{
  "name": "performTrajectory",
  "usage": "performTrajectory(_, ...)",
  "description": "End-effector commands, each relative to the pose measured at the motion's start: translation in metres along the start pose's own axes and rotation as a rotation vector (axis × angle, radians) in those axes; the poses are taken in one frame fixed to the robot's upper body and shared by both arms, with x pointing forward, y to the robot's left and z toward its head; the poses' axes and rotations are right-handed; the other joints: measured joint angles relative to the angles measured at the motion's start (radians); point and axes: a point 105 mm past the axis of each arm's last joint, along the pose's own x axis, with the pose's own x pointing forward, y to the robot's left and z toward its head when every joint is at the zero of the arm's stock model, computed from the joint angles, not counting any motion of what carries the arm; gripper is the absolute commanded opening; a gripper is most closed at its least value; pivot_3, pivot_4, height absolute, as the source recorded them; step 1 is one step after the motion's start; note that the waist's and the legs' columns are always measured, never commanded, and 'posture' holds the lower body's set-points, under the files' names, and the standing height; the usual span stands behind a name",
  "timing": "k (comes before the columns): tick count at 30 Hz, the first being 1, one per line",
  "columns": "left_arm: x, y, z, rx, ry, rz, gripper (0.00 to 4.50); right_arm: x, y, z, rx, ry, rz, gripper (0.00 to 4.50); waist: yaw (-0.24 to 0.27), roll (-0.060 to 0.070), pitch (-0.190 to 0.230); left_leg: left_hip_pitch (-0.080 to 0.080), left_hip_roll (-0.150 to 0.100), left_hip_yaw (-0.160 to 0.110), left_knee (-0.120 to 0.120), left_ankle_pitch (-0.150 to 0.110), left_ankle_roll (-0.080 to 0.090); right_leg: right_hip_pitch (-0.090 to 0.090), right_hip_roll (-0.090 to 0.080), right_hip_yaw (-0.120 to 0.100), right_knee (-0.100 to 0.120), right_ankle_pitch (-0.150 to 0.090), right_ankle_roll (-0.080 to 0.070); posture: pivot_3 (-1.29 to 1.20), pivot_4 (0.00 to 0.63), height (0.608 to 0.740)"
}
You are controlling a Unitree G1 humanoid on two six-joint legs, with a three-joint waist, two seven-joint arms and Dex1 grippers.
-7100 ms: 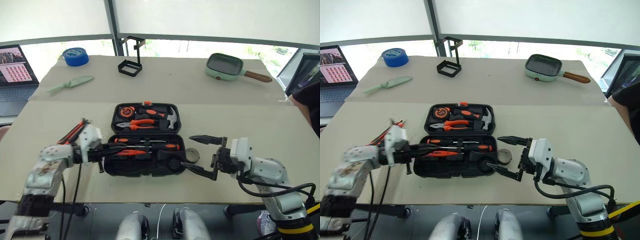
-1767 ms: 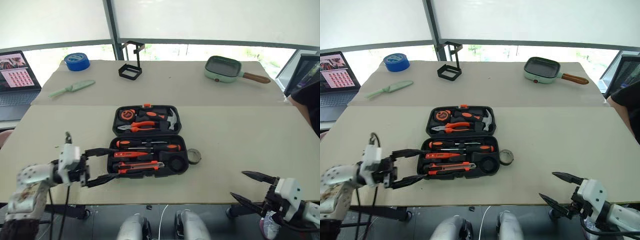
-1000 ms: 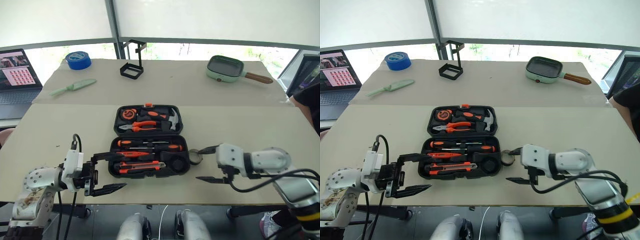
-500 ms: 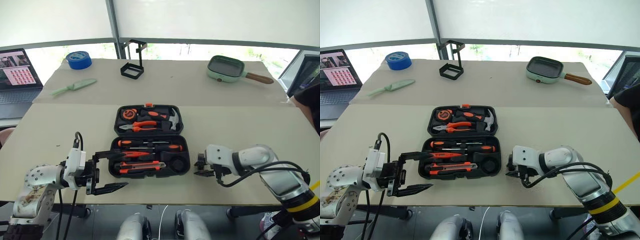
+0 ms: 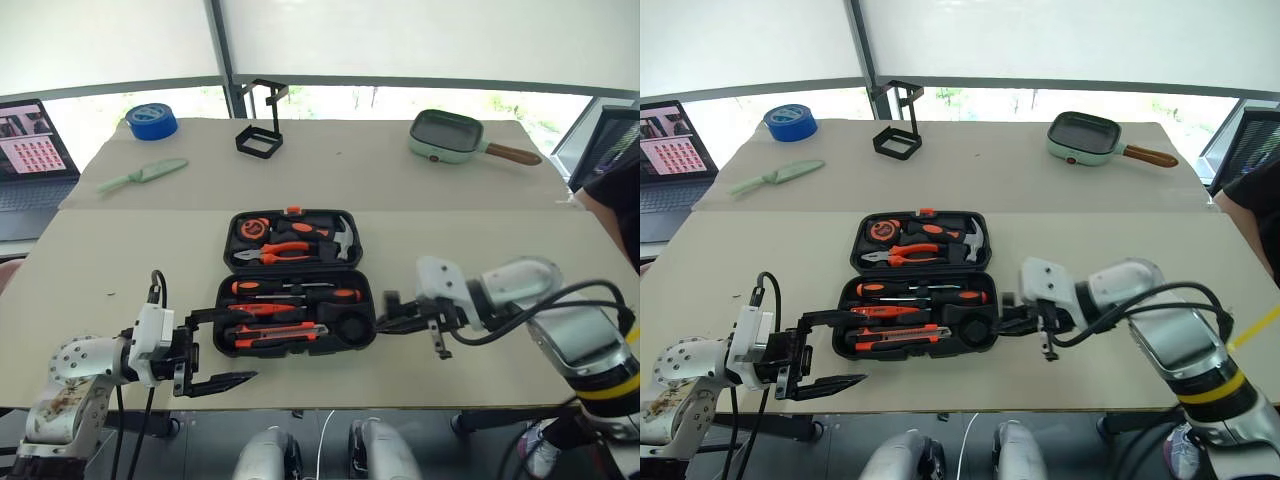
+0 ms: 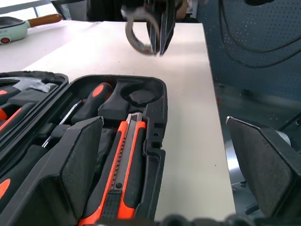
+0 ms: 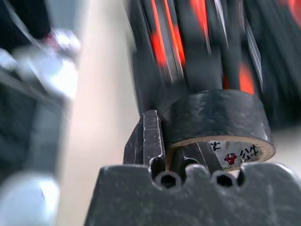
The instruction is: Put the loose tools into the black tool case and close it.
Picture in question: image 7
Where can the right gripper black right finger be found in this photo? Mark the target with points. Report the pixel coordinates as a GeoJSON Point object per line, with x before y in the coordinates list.
{"type": "Point", "coordinates": [197, 155]}

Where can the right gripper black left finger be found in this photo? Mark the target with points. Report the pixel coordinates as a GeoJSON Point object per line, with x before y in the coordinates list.
{"type": "Point", "coordinates": [147, 141]}

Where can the black electrical tape roll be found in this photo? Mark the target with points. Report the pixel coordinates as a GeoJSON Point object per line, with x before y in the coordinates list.
{"type": "Point", "coordinates": [216, 115]}

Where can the black tool case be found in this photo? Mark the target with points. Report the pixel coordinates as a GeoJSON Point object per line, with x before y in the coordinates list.
{"type": "Point", "coordinates": [277, 58]}

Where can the silver left robot leg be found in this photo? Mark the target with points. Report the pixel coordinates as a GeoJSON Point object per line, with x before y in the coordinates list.
{"type": "Point", "coordinates": [54, 63]}

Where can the silver robot leg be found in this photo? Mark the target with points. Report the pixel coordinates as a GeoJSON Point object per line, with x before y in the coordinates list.
{"type": "Point", "coordinates": [54, 63]}
{"type": "Point", "coordinates": [26, 202]}

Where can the silver right robot leg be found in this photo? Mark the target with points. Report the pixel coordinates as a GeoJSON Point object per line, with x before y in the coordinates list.
{"type": "Point", "coordinates": [26, 202]}

